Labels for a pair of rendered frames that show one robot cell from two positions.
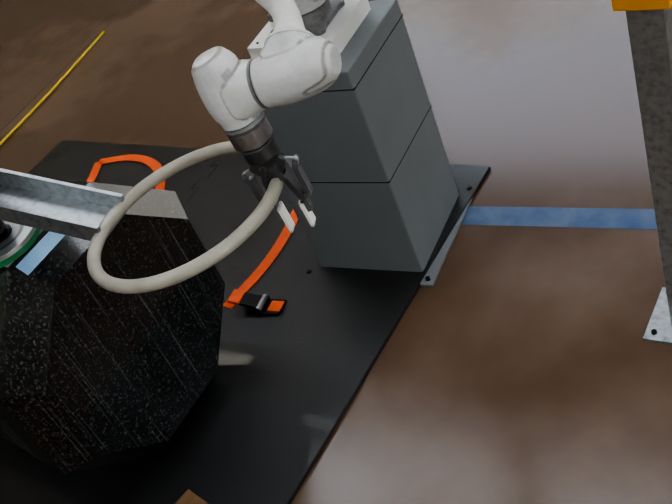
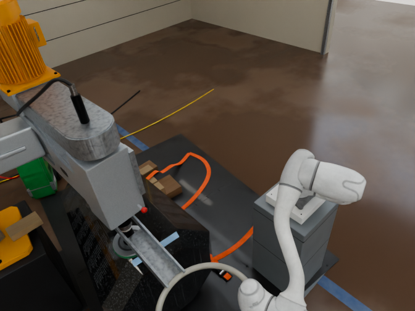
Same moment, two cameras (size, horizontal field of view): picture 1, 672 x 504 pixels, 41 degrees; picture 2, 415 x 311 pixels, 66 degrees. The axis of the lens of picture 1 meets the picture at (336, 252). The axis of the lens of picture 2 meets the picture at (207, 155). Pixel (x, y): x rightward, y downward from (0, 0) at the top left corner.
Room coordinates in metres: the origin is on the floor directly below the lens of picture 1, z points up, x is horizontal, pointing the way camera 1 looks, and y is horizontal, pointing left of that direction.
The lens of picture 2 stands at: (1.06, 0.06, 2.41)
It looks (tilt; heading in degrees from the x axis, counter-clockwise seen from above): 40 degrees down; 11
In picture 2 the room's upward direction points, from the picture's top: 6 degrees counter-clockwise
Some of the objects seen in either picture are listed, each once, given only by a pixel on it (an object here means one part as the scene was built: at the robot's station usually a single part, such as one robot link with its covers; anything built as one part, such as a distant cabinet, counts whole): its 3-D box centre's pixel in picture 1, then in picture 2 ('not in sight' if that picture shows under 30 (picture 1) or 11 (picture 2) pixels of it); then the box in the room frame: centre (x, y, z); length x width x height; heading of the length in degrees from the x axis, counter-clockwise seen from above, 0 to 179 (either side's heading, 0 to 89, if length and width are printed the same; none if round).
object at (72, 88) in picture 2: not in sight; (78, 103); (2.11, 0.79, 1.78); 0.04 x 0.04 x 0.17
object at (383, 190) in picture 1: (356, 143); (290, 237); (2.53, -0.21, 0.40); 0.50 x 0.50 x 0.80; 50
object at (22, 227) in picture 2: not in sight; (24, 226); (2.19, 1.56, 0.81); 0.20 x 0.10 x 0.05; 143
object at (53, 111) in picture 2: not in sight; (56, 110); (2.32, 1.07, 1.62); 0.96 x 0.25 x 0.17; 53
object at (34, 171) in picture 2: not in sight; (29, 158); (3.28, 2.38, 0.43); 0.35 x 0.35 x 0.87; 30
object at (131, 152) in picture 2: not in sight; (133, 170); (2.16, 0.66, 1.38); 0.08 x 0.03 x 0.28; 53
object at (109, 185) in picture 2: not in sight; (100, 176); (2.16, 0.85, 1.32); 0.36 x 0.22 x 0.45; 53
